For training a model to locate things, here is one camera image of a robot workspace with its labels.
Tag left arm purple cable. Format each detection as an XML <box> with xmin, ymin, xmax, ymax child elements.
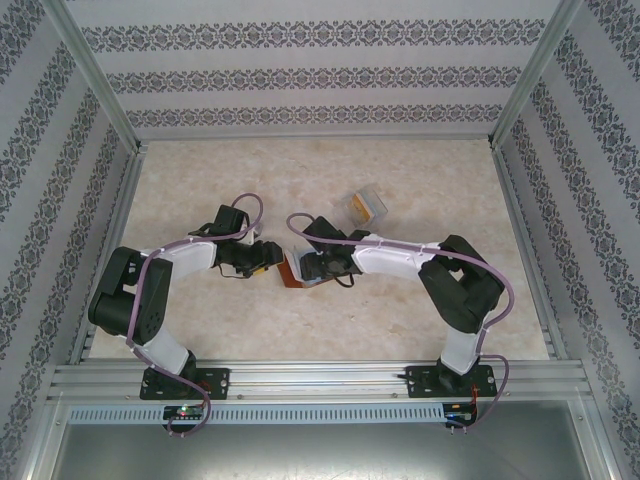
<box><xmin>124</xmin><ymin>192</ymin><xmax>267</xmax><ymax>437</ymax></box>

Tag aluminium back rail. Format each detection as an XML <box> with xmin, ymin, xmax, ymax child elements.
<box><xmin>135</xmin><ymin>133</ymin><xmax>497</xmax><ymax>145</ymax></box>

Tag grey metal sheet panel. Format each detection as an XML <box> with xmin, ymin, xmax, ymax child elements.
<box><xmin>29</xmin><ymin>399</ymin><xmax>614</xmax><ymax>480</ymax></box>

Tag clear plastic card box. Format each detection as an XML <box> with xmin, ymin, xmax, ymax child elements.
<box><xmin>339</xmin><ymin>183</ymin><xmax>390</xmax><ymax>227</ymax></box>

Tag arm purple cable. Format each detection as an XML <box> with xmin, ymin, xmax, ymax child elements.
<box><xmin>286</xmin><ymin>212</ymin><xmax>515</xmax><ymax>434</ymax></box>
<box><xmin>124</xmin><ymin>192</ymin><xmax>267</xmax><ymax>437</ymax></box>

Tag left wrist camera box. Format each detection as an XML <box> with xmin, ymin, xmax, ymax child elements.
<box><xmin>238</xmin><ymin>223</ymin><xmax>265</xmax><ymax>246</ymax></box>

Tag aluminium side rail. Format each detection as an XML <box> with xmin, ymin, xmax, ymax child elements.
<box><xmin>67</xmin><ymin>142</ymin><xmax>149</xmax><ymax>366</ymax></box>
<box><xmin>488</xmin><ymin>141</ymin><xmax>571</xmax><ymax>362</ymax></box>

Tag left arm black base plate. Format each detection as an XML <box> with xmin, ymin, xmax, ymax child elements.
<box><xmin>138</xmin><ymin>366</ymin><xmax>232</xmax><ymax>401</ymax></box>

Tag orange credit card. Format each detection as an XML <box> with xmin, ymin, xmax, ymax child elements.
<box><xmin>351</xmin><ymin>192</ymin><xmax>376</xmax><ymax>222</ymax></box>

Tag brown leather card holder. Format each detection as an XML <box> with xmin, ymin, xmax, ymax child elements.
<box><xmin>276</xmin><ymin>247</ymin><xmax>334</xmax><ymax>291</ymax></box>

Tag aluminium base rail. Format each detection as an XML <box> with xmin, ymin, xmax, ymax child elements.
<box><xmin>49</xmin><ymin>360</ymin><xmax>587</xmax><ymax>401</ymax></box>

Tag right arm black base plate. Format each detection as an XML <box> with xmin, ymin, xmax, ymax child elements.
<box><xmin>404</xmin><ymin>363</ymin><xmax>500</xmax><ymax>400</ymax></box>

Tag aluminium corner post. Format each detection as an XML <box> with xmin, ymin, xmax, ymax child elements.
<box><xmin>43</xmin><ymin>0</ymin><xmax>149</xmax><ymax>154</ymax></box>
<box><xmin>485</xmin><ymin>0</ymin><xmax>585</xmax><ymax>151</ymax></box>

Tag slotted grey cable duct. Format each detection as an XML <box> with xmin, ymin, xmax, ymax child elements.
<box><xmin>66</xmin><ymin>402</ymin><xmax>447</xmax><ymax>425</ymax></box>

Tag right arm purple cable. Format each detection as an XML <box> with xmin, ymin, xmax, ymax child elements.
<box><xmin>286</xmin><ymin>212</ymin><xmax>515</xmax><ymax>434</ymax></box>

